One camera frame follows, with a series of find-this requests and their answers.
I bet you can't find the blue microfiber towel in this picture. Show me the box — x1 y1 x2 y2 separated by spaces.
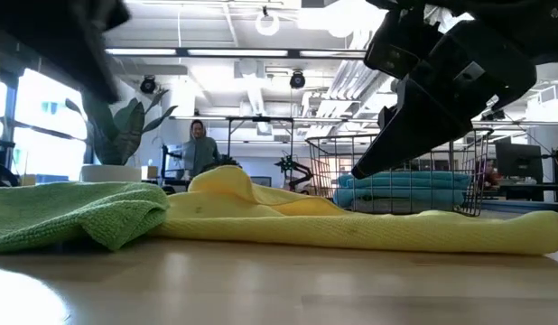
331 187 469 209

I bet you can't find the yellow microfiber towel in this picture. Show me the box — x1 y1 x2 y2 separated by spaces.
147 164 558 256

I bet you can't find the white plant pot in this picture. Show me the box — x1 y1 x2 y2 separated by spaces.
79 163 144 184

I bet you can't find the black monitor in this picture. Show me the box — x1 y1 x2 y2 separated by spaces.
494 142 544 184

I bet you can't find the black ceiling-mounted device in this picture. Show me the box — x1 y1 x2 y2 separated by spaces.
480 107 507 122

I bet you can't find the wire basket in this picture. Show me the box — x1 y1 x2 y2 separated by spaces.
304 127 495 218

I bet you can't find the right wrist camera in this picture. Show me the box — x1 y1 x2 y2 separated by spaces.
363 7 445 81

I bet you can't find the person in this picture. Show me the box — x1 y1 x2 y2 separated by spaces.
179 119 221 181
479 159 502 190

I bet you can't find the green snake plant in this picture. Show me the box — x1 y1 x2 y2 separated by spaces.
64 88 179 167

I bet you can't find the dark green microfiber towel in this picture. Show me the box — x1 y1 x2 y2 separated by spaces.
0 181 171 255

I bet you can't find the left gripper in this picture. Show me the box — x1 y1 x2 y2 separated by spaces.
0 0 132 105

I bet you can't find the black equipment stand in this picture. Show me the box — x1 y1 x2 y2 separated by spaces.
0 137 19 188

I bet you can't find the grey background monitor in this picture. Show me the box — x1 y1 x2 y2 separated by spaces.
164 143 186 172

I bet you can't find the dark office desk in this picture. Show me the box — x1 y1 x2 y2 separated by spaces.
490 180 558 202

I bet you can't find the grey microfiber towel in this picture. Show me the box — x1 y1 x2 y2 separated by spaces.
350 199 466 215

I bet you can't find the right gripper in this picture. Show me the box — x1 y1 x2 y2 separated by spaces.
350 0 558 181

